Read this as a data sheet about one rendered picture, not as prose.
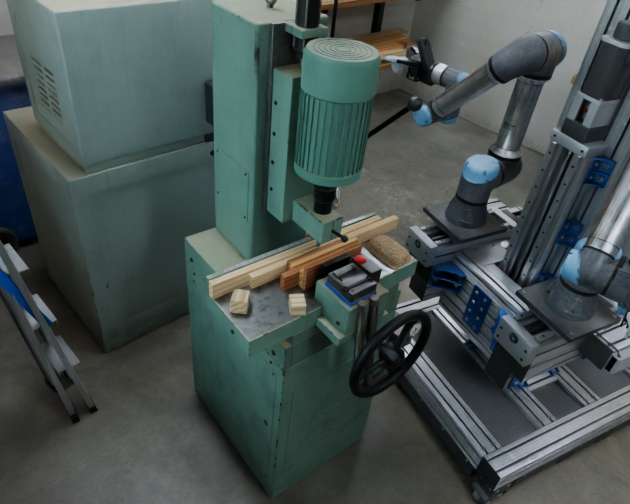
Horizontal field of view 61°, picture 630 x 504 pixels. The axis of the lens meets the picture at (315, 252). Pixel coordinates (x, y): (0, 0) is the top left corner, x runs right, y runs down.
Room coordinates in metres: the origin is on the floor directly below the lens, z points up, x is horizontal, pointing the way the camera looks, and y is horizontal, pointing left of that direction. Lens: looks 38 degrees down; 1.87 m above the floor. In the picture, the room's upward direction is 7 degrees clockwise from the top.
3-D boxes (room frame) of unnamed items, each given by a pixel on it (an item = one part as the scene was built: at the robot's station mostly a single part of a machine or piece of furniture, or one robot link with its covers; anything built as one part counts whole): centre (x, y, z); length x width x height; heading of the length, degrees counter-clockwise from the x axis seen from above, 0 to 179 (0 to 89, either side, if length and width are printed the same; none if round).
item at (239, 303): (0.98, 0.17, 0.92); 0.05 x 0.04 x 0.04; 0
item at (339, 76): (1.21, -0.01, 1.35); 0.18 x 0.18 x 0.31
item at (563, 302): (1.25, -0.79, 0.87); 0.15 x 0.15 x 0.10
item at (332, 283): (1.05, -0.11, 0.99); 0.13 x 0.11 x 0.06; 132
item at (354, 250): (1.14, -0.05, 0.94); 0.20 x 0.01 x 0.08; 132
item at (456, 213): (1.67, -0.54, 0.87); 0.15 x 0.15 x 0.10
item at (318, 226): (1.23, 0.01, 1.03); 0.14 x 0.07 x 0.09; 42
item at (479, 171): (1.68, -0.54, 0.98); 0.13 x 0.12 x 0.14; 136
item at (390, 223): (1.25, -0.04, 0.92); 0.55 x 0.02 x 0.04; 132
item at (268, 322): (1.11, -0.05, 0.87); 0.61 x 0.30 x 0.06; 132
